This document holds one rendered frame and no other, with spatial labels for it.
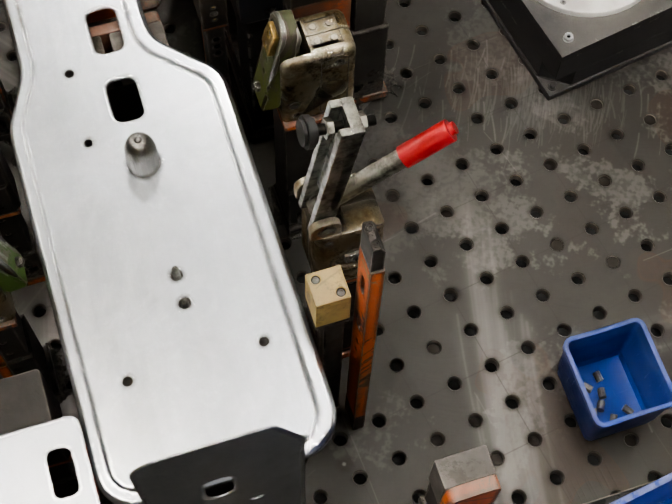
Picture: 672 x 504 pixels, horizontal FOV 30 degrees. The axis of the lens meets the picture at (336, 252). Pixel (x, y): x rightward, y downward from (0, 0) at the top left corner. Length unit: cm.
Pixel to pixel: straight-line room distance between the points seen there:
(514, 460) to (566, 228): 30
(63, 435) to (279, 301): 23
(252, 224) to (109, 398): 22
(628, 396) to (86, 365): 65
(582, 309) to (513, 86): 32
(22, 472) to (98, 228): 24
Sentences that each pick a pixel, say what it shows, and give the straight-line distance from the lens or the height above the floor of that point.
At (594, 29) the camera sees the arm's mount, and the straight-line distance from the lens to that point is 161.
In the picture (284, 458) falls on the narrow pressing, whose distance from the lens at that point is 87.
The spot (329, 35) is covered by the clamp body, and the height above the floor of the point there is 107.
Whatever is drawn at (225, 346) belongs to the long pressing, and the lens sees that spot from 117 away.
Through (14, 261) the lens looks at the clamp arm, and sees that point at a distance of 122.
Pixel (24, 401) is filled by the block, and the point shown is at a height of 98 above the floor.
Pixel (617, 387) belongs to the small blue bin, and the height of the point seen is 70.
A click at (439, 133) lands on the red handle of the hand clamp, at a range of 110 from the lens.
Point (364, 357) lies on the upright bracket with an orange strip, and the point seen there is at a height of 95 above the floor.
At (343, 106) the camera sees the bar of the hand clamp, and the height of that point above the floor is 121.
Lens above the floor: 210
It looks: 66 degrees down
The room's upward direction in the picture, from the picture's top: 3 degrees clockwise
